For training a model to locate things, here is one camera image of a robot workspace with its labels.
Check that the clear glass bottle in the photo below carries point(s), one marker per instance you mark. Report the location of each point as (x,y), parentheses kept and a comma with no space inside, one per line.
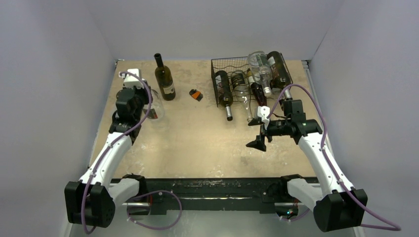
(261,71)
(157,109)

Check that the green bottle silver cap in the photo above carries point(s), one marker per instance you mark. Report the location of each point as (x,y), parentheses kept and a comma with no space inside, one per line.
(224,93)

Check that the red bottle gold cap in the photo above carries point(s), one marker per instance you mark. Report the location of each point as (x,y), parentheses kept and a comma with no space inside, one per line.
(256,89)

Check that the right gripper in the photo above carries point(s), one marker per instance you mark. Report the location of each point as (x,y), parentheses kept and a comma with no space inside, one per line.
(264,130)

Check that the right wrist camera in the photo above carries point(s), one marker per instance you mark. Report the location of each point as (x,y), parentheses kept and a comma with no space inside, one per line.
(262,115)

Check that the black wire wine rack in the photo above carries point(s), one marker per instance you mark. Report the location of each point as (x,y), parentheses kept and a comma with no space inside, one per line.
(227,68)

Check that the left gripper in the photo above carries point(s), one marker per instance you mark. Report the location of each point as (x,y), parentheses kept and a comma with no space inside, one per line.
(143,91)

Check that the dark bottle upper far right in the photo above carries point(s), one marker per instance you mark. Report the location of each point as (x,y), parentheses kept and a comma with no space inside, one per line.
(280,74)

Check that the orange hex key set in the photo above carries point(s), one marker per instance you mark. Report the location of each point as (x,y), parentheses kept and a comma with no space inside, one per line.
(197,95)

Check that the clear slim empty bottle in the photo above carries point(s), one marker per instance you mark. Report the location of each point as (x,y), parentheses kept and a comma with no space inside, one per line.
(241,91)

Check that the dark green wine bottle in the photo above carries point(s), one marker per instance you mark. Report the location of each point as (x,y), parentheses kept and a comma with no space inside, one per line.
(164,79)

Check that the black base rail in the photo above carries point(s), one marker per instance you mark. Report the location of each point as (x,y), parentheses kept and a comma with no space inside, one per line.
(263,195)

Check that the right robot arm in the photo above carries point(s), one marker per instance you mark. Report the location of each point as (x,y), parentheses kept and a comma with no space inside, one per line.
(335,203)

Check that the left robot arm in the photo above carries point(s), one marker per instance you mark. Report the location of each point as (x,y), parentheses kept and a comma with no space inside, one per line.
(91,201)

